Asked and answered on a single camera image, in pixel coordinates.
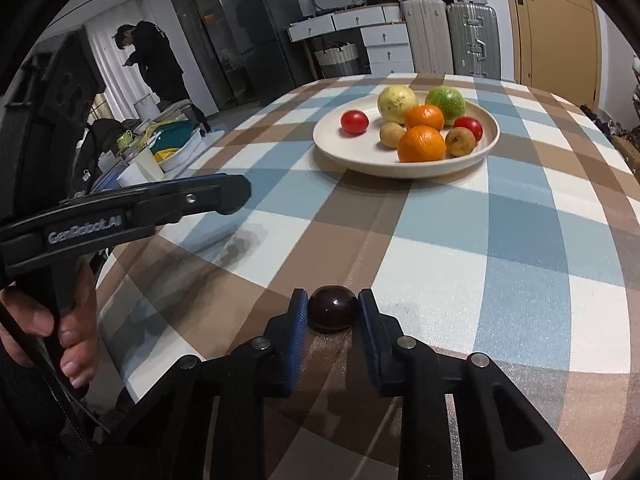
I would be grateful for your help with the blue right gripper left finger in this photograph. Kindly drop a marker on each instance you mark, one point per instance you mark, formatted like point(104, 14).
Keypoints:
point(293, 339)

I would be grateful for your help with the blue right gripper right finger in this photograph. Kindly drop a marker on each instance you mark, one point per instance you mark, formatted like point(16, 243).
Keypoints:
point(379, 333)

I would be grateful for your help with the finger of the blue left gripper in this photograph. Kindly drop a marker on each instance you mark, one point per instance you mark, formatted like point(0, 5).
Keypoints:
point(170, 201)

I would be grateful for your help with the dark plum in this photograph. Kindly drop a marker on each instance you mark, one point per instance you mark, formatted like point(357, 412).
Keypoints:
point(332, 309)

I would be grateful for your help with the red tomato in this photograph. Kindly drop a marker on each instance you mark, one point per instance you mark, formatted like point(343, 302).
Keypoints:
point(472, 124)
point(354, 122)

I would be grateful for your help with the brown longan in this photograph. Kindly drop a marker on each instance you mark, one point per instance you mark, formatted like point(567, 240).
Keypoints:
point(390, 134)
point(460, 141)

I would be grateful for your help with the orange tangerine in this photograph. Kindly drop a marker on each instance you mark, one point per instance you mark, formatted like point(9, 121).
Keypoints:
point(421, 144)
point(425, 115)

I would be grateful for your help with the green yellow guava fruit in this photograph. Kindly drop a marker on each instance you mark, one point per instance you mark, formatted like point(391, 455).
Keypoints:
point(450, 102)

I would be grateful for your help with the person's left hand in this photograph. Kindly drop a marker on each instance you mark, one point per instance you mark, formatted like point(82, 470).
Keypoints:
point(76, 332)

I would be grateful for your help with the white tray with cloths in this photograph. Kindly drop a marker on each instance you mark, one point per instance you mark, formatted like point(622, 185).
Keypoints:
point(172, 143)

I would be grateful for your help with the standing person in black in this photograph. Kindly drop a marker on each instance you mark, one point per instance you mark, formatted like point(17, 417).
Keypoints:
point(158, 66)

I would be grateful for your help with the cream round plate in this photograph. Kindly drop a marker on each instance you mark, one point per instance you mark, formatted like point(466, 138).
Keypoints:
point(357, 137)

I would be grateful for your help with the checkered tablecloth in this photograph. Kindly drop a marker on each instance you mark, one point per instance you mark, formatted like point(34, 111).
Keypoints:
point(531, 257)

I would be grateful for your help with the woven laundry basket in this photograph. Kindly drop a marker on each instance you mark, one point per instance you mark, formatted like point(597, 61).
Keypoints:
point(339, 61)

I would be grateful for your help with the dark refrigerator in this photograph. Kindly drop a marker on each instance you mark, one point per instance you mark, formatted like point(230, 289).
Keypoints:
point(275, 64)

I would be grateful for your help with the white drawer cabinet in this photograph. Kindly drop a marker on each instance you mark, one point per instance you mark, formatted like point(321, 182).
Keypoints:
point(379, 32)

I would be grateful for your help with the beige suitcase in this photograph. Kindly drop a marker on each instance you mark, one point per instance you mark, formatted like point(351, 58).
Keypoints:
point(429, 36)

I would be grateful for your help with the silver suitcase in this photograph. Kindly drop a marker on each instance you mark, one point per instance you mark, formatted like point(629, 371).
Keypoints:
point(475, 40)

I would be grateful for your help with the wooden door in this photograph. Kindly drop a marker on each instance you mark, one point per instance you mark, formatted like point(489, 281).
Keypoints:
point(557, 47)

